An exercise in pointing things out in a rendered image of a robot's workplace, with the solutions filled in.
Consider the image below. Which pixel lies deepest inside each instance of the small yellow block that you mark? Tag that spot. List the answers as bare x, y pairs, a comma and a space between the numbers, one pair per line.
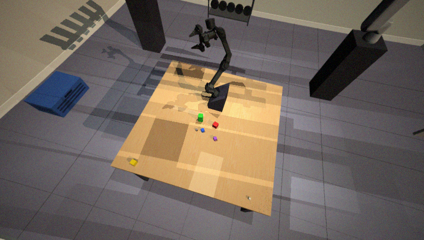
133, 162

